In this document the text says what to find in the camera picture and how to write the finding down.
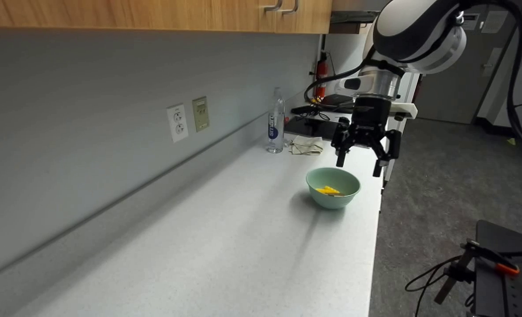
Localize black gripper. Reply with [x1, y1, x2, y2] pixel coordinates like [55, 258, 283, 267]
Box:
[330, 96, 404, 180]

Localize mint green bowl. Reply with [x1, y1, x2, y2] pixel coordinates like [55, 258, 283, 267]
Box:
[304, 166, 364, 214]

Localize black cooktop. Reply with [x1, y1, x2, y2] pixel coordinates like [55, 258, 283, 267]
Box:
[283, 113, 341, 145]

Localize yellow food pieces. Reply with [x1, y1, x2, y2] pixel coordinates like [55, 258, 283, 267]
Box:
[318, 184, 344, 200]

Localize beige crumpled cloth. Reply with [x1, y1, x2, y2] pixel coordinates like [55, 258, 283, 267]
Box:
[286, 135, 327, 159]

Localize clear plastic water bottle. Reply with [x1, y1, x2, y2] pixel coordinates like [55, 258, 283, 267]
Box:
[265, 87, 288, 156]

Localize stainless range hood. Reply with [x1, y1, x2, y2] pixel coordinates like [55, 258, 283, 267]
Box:
[330, 0, 387, 36]

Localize white electrical outlet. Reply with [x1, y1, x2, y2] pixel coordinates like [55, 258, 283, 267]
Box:
[166, 103, 191, 145]

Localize black floor cable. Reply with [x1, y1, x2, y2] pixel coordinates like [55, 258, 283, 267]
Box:
[404, 254, 478, 317]

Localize metal cabinet handle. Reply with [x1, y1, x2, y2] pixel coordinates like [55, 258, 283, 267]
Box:
[260, 0, 284, 15]
[279, 0, 302, 17]

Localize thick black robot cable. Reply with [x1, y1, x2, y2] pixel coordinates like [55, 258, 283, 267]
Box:
[457, 0, 522, 157]

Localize black clamp bracket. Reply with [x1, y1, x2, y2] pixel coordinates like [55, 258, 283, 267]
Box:
[433, 253, 480, 307]

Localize beige wall plate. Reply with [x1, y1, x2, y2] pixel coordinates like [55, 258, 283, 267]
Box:
[191, 96, 212, 135]

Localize orange handled clamp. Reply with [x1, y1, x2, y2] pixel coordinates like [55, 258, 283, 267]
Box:
[461, 238, 522, 281]

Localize wooden wall cabinet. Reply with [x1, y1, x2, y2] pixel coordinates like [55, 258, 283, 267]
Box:
[0, 0, 334, 36]

